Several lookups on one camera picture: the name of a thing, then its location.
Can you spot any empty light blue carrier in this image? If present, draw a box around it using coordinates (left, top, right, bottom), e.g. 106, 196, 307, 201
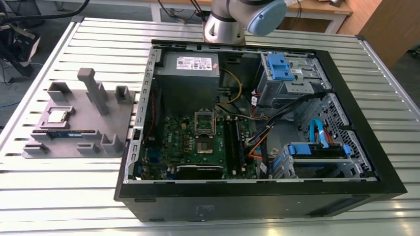
268, 155, 284, 178

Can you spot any orange wire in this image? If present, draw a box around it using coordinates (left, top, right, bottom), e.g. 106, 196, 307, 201
248, 136, 267, 159

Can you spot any grey power supply unit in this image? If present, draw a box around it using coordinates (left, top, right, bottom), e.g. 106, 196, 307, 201
154, 51, 222, 86

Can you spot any blue plastic drive latch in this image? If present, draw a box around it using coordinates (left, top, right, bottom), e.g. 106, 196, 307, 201
267, 53, 291, 70
271, 68, 295, 81

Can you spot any hard disk in blue carrier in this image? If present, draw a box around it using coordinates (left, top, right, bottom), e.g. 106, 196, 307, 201
286, 143, 351, 160

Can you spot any grey parts rack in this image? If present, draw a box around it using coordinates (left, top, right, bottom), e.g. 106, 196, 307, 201
22, 67, 140, 159

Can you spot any RAM stick with blue label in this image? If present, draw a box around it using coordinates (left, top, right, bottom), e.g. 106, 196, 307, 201
32, 129, 96, 139

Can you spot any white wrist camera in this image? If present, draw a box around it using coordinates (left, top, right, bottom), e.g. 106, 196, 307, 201
11, 30, 43, 67

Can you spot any wooden cabinet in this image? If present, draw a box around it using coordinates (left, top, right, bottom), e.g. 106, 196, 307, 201
359, 0, 420, 68

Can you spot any blue SATA cable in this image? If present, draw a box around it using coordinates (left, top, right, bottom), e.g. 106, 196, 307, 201
308, 118, 331, 149

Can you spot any yellow wire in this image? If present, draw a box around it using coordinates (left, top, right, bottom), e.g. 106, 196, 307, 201
216, 68, 243, 106

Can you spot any green motherboard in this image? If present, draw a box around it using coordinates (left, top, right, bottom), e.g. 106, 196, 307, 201
140, 114, 260, 180

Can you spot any perforated metal disk bay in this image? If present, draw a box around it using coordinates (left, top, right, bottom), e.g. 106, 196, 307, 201
270, 142, 378, 179

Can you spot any wooden desk white frame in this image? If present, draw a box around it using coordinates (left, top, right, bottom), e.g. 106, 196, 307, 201
151, 0, 355, 34

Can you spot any metal socket cover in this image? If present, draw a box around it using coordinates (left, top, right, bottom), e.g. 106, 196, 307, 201
194, 108, 218, 136

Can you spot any black cable bundle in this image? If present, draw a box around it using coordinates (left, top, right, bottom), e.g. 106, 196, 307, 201
246, 92, 330, 145

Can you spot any black graphics card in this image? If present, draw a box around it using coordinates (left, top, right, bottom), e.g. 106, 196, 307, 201
175, 164, 224, 180

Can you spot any silver CPU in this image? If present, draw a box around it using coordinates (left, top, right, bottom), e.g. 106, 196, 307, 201
46, 110, 70, 123

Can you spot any CPU socket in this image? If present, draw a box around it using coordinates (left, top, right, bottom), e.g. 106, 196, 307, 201
195, 137, 216, 155

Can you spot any thick black wrist cable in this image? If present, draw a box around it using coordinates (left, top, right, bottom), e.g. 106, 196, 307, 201
0, 0, 91, 23

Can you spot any black PC case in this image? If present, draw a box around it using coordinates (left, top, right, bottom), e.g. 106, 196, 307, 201
114, 39, 408, 223

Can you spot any grey metal drive cage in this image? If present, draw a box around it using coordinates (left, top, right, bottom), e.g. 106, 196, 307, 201
255, 52, 334, 109

